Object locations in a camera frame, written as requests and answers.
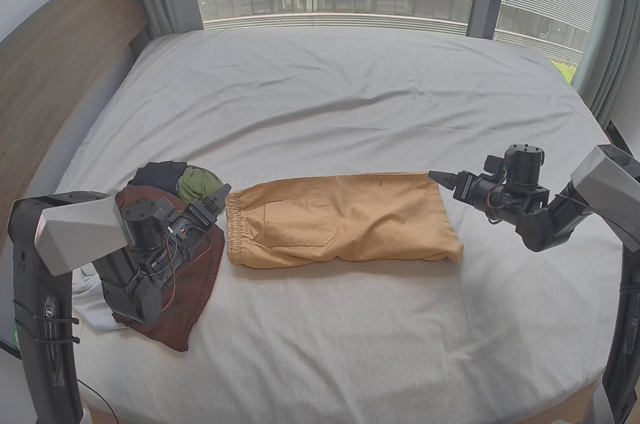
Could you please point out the black garment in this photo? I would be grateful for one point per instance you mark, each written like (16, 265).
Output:
(155, 172)

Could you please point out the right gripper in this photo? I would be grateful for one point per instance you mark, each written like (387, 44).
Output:
(480, 194)

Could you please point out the bed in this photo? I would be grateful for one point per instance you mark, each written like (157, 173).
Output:
(350, 102)

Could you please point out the tan shorts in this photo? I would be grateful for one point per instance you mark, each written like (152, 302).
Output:
(350, 222)

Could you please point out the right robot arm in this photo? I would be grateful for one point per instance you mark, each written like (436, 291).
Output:
(600, 192)

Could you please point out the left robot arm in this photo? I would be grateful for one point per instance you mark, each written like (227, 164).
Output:
(75, 232)

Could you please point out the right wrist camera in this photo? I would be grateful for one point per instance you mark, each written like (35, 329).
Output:
(494, 166)

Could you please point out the olive green garment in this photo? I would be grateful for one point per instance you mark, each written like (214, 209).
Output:
(200, 184)

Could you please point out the white garment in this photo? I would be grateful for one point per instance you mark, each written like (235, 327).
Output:
(95, 307)

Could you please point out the dark brown garment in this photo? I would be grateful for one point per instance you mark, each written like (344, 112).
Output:
(195, 292)

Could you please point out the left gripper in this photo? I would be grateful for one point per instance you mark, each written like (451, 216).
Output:
(195, 224)

